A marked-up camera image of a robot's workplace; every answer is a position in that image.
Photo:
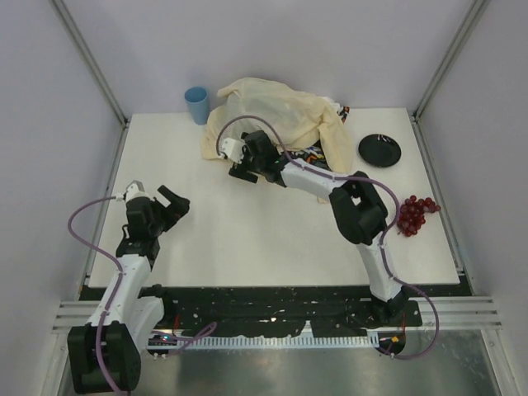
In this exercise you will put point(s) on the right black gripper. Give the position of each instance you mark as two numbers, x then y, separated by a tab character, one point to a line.
248	163

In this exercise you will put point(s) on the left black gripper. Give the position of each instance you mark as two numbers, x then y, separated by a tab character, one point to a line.
161	214

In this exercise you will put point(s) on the cream yellow cloth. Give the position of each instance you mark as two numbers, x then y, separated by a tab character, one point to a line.
290	118

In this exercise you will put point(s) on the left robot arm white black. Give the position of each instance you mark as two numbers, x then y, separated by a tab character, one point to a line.
105	352

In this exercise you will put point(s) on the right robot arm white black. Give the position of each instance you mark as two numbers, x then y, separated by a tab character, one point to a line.
358	210

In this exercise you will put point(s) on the colourful patterned black cloth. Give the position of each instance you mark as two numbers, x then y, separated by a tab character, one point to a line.
313	155

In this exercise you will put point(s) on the blue plastic cup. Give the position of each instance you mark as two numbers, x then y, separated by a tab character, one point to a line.
197	100

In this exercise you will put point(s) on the black round plate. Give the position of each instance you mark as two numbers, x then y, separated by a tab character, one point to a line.
379	150

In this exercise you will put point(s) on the red grape bunch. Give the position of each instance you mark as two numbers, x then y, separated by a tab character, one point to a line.
413	212

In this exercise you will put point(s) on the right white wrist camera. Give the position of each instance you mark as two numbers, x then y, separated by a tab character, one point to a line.
232	149

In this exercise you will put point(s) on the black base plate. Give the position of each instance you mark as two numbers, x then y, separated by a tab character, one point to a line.
331	311

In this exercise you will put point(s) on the left aluminium frame post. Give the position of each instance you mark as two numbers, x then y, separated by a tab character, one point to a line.
76	36

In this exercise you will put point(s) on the aluminium frame post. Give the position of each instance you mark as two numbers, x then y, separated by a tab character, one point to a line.
76	36
462	34

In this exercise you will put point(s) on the white slotted cable duct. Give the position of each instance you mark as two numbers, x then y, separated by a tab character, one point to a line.
304	341

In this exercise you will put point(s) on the aluminium rail profile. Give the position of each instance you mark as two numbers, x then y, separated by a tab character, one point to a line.
455	313

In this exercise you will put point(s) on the right aluminium frame post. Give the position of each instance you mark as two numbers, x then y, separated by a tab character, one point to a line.
462	34

